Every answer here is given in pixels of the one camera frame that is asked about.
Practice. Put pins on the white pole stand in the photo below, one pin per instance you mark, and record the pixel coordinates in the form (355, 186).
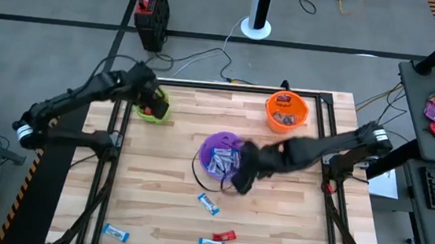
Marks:
(255, 28)

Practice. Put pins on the red black battery case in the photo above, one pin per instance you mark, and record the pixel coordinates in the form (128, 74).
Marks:
(151, 21)

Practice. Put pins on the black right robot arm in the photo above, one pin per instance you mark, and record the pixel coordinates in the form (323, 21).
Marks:
(338, 144)

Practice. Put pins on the orange halloween bucket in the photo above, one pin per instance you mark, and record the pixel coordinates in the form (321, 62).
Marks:
(301, 113)

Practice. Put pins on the black desk leg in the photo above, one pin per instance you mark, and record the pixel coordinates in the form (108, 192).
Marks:
(396, 159)

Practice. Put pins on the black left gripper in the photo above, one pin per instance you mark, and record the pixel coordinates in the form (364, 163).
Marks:
(143, 84)

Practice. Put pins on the green halloween bucket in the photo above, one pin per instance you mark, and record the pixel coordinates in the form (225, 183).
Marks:
(154, 119)

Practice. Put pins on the red snack packet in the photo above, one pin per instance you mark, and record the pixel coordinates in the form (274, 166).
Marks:
(283, 99)

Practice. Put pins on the purple halloween bucket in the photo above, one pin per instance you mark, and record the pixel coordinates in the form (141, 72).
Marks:
(216, 139)

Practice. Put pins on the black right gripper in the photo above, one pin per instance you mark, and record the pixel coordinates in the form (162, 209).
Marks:
(277, 159)

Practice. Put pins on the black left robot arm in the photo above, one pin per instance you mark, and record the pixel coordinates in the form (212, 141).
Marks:
(86, 90)

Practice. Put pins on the red KitKat bar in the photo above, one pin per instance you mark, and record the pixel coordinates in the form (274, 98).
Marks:
(147, 111)
(225, 235)

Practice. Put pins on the gray side desk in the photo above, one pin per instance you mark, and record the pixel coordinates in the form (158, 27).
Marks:
(415, 115)

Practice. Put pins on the white paper sheet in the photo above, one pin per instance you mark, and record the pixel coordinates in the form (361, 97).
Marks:
(385, 186)

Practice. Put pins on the small black white caster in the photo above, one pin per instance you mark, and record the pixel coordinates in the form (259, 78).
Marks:
(409, 242)

